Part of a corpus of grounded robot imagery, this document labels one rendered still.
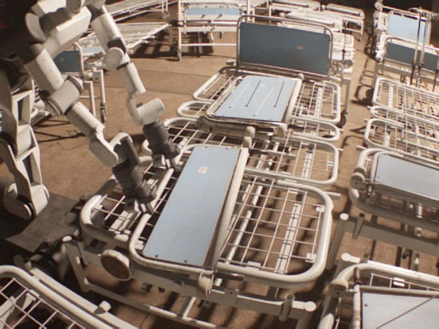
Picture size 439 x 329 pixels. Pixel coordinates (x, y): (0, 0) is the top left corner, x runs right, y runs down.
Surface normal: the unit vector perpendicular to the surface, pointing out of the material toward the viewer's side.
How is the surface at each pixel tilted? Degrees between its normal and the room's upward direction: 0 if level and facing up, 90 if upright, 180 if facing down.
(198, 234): 1
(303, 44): 90
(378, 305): 5
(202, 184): 1
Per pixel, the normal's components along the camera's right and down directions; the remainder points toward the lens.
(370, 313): 0.03, -0.90
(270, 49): -0.33, 0.49
